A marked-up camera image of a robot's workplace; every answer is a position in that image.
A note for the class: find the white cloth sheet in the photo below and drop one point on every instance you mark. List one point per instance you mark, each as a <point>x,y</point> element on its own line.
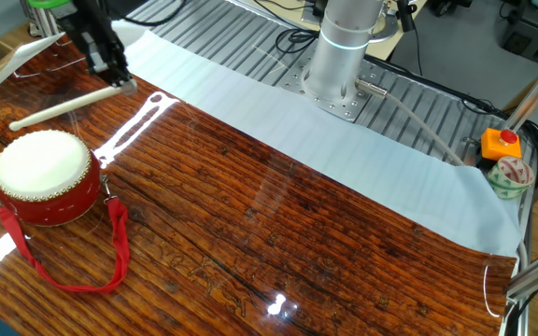
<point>344,154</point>

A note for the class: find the glossy wood grain mat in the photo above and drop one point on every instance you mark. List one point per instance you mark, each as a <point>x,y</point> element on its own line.
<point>297,233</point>

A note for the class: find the black clamp mount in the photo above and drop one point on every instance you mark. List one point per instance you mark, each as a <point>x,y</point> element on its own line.
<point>404,16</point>

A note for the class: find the red drum with white head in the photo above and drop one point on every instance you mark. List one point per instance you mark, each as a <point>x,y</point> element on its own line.
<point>45,196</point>

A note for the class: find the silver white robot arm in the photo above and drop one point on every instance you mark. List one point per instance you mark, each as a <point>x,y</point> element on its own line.
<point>339,60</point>

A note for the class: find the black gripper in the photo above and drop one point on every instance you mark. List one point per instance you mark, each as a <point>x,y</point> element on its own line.
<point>94,23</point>

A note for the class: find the grey equipment box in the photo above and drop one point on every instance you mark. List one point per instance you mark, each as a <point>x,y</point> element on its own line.
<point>530,42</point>

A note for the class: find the black floor device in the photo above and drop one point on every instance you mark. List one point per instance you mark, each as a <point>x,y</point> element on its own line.
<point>446,7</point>

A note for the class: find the tape roll with red triangles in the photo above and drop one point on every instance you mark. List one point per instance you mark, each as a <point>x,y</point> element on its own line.
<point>500,184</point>

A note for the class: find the cream wooden drumstick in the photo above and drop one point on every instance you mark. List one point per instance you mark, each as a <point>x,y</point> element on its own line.
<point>63,107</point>

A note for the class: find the orange emergency stop button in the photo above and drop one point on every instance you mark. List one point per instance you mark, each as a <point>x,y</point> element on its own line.
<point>498,148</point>

